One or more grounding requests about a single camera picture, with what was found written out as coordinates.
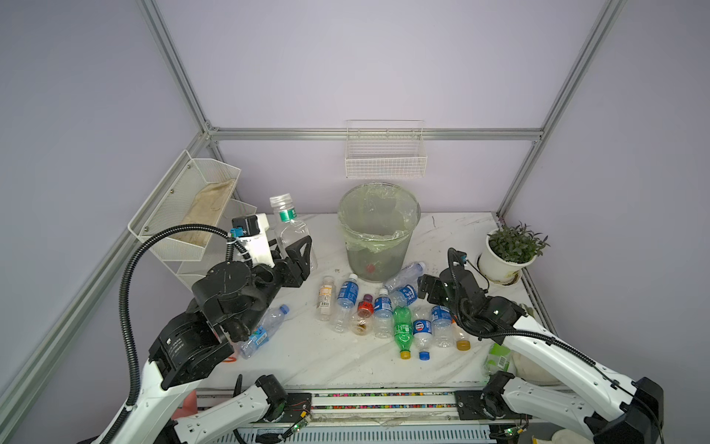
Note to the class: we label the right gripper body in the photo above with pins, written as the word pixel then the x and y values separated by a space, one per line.
pixel 461 311

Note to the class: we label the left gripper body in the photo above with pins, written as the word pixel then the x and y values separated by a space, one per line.
pixel 269 281

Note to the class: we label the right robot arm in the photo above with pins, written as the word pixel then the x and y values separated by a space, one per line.
pixel 601 404

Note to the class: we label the clear bottle near bin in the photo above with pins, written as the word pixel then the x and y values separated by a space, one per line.
pixel 406 276

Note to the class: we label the grey bin with green liner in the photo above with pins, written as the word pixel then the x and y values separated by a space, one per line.
pixel 377 220

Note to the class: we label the blue label water bottle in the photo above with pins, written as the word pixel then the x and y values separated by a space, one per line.
pixel 404 295

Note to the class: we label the blue label bottle right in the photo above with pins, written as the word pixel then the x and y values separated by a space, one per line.
pixel 442 326

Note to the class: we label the pepsi bottle blue cap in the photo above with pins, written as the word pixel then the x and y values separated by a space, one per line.
pixel 422 332

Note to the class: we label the green soda bottle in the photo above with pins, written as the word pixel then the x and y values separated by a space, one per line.
pixel 402 332

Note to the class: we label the beige label small bottle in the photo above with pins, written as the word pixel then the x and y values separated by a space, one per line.
pixel 325 299

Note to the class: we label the orange label yellow cap bottle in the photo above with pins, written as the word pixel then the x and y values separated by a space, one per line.
pixel 461 338

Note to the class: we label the potted green plant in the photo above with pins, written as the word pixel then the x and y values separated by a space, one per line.
pixel 509 249

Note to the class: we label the blue label bottle left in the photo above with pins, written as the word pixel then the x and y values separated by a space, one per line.
pixel 345 302

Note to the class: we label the lime label bottle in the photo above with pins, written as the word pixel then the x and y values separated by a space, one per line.
pixel 498 359

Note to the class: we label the beige cloth in shelf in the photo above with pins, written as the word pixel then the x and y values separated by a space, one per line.
pixel 206 209

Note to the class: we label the white two-tier mesh shelf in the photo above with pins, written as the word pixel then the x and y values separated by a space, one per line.
pixel 171 201

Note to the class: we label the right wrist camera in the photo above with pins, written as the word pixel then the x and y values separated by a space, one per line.
pixel 456 258

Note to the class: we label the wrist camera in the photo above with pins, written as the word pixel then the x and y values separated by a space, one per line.
pixel 456 258
pixel 252 231

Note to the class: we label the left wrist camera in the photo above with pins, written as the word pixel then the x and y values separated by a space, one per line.
pixel 252 231

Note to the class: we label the white wire wall basket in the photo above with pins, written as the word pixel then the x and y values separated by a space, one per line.
pixel 385 149

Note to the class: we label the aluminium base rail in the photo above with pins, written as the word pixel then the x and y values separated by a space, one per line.
pixel 427 415

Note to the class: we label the white glove at rail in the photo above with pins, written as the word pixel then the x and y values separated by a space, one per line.
pixel 563 436

